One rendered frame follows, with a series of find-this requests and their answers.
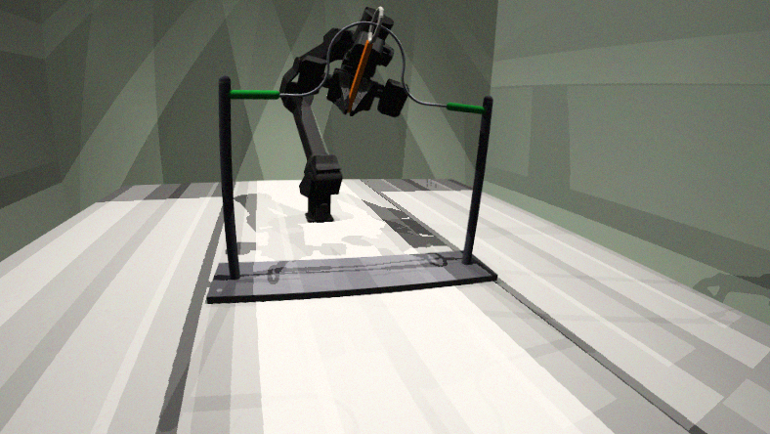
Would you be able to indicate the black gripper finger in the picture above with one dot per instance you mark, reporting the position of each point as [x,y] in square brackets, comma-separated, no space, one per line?
[364,96]
[339,89]

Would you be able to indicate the orange handle with grey loop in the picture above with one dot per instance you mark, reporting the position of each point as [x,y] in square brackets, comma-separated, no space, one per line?
[369,43]

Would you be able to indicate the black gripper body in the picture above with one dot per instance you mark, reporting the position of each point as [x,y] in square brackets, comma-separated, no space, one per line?
[391,97]

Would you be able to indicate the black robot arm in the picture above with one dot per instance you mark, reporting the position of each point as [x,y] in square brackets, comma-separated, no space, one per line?
[322,171]

